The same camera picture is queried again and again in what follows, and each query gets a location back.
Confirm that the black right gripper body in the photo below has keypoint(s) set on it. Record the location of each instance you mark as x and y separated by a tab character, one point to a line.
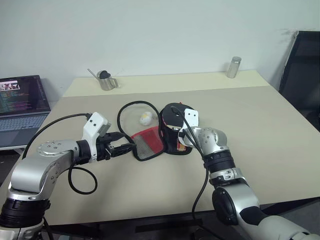
178	123

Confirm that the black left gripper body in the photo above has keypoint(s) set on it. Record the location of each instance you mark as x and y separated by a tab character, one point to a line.
103	148

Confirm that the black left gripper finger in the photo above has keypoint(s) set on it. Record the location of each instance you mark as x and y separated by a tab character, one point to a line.
117	136
122	149

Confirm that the black red paddle case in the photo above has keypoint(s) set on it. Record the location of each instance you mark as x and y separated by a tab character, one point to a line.
147	147

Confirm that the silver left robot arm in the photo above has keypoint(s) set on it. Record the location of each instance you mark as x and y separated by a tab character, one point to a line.
37	172

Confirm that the black lump in pitcher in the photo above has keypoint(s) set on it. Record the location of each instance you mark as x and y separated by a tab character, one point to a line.
103	74

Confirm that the thin steel straw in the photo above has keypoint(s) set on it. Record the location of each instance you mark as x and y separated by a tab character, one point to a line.
92	73

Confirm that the steel cylinder canister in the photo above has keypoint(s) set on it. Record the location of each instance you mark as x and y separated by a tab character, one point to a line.
233	68

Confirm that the white side desk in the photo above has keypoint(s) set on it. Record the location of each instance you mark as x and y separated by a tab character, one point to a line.
12	149

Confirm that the open laptop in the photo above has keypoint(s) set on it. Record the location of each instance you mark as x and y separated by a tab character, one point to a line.
20	100

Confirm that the black office chair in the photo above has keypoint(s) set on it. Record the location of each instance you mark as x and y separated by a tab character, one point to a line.
302	75

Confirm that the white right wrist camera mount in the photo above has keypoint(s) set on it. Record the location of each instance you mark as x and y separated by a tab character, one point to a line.
192	117

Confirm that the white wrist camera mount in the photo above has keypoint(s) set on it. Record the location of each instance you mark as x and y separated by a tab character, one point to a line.
192	117
94	125

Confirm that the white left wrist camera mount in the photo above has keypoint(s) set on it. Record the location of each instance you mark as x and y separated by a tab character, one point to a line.
94	125

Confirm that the dark table frame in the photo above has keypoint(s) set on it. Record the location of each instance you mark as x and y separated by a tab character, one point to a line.
150	227

